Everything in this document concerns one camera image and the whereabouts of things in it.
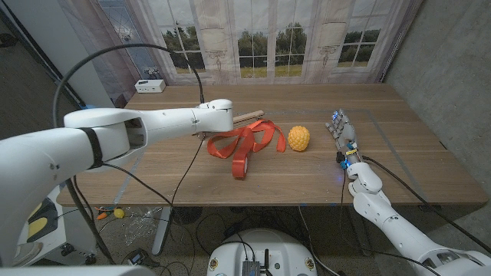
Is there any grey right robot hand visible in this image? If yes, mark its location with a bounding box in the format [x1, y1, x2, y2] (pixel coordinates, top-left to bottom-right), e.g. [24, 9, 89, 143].
[325, 109, 364, 166]

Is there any wooden stick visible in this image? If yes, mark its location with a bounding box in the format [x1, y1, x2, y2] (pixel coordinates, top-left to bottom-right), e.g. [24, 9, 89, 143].
[232, 110, 265, 124]

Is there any orange ribbon with roll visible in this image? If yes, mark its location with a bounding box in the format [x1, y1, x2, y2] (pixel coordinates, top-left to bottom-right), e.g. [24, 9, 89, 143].
[206, 119, 288, 179]

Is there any yellow toy pineapple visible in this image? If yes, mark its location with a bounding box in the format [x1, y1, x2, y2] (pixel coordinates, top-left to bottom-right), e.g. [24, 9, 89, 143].
[287, 125, 311, 153]

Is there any printed window backdrop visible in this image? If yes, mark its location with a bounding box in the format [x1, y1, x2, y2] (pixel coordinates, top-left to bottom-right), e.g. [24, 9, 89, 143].
[57, 0, 425, 108]

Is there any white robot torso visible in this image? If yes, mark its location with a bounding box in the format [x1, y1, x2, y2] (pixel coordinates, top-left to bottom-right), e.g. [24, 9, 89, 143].
[206, 228, 318, 276]

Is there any grey electronics box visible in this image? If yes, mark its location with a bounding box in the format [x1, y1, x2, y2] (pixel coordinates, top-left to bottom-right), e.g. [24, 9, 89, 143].
[242, 260, 262, 276]

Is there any white power box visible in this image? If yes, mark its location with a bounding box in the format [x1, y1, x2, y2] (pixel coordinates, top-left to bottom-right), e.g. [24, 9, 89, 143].
[134, 79, 166, 94]

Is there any white table leg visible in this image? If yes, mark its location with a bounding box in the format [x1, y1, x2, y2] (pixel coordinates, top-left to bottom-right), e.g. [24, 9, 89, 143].
[151, 206, 173, 257]

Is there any clear plastic bag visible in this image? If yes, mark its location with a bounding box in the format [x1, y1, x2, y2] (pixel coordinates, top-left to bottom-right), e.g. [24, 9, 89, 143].
[124, 206, 164, 246]

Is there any small black floor device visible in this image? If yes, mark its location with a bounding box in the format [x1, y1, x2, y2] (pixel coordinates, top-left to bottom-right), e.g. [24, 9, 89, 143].
[126, 248, 160, 268]

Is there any white equipment stand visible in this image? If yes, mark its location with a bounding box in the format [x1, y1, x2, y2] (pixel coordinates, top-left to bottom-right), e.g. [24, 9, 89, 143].
[15, 183, 97, 268]

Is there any black and yellow device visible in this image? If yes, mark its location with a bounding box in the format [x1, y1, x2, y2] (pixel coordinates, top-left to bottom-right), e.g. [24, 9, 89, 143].
[17, 197, 58, 243]

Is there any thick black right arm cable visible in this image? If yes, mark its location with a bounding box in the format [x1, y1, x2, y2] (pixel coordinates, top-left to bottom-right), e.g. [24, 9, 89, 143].
[362, 155, 491, 255]

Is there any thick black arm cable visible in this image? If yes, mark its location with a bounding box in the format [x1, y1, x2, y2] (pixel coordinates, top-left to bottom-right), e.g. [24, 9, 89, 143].
[362, 155, 491, 255]
[52, 43, 205, 128]

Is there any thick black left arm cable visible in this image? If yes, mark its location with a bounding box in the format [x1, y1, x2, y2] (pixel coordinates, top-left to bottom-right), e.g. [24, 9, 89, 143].
[52, 43, 205, 128]

